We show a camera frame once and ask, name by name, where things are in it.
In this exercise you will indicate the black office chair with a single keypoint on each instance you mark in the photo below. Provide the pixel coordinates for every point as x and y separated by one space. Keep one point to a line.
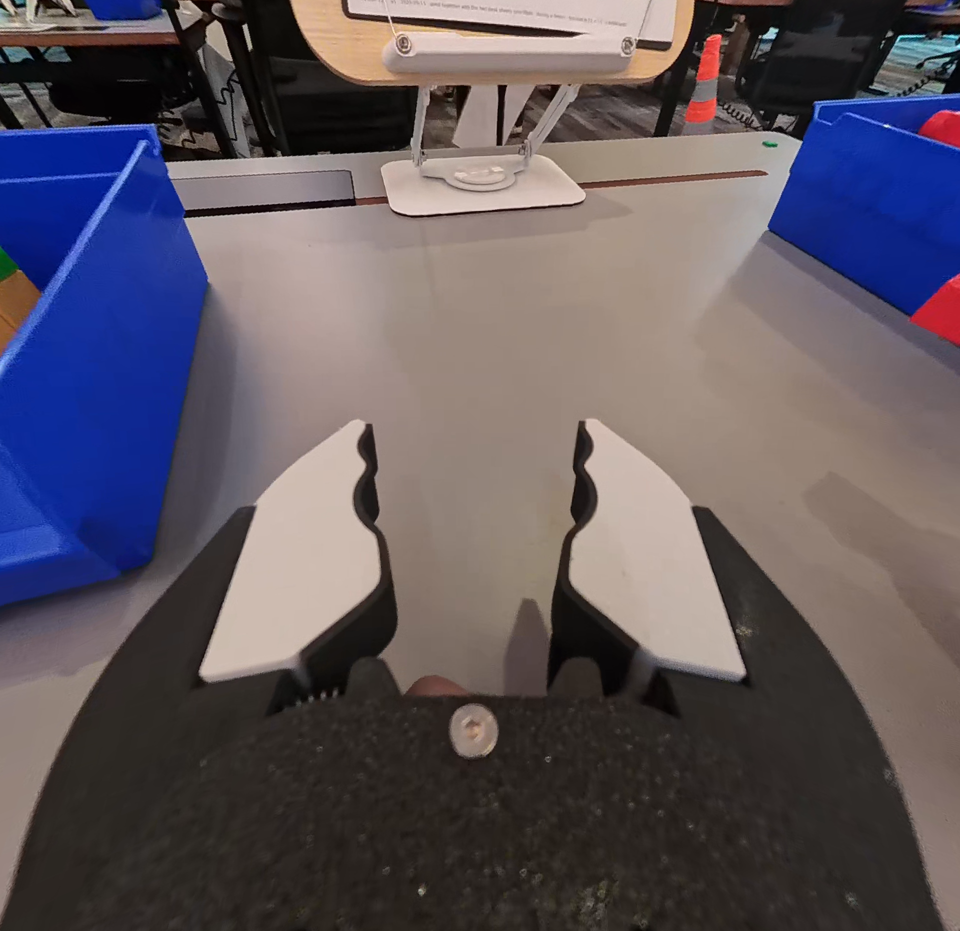
818 46

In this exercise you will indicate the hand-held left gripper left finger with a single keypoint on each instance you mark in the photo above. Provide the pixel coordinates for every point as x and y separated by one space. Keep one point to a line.
297 571

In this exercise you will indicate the blue plastic bin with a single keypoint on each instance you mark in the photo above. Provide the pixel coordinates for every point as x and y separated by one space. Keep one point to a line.
120 361
855 211

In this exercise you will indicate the orange traffic cone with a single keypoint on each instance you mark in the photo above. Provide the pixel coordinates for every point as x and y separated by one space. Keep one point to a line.
704 91

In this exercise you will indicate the white document stand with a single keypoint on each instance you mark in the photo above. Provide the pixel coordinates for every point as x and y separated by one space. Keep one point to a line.
480 189

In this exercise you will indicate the wooden clipboard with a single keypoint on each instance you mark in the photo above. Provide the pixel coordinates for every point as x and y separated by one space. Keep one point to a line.
315 31

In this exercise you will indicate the red toy block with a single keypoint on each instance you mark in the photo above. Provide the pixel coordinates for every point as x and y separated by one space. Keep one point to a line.
942 129
942 316

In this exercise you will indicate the pile of colourful toy blocks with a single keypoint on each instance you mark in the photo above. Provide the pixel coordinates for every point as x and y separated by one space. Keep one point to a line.
15 301

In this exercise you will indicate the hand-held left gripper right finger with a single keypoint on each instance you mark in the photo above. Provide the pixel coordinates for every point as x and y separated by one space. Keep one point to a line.
653 571

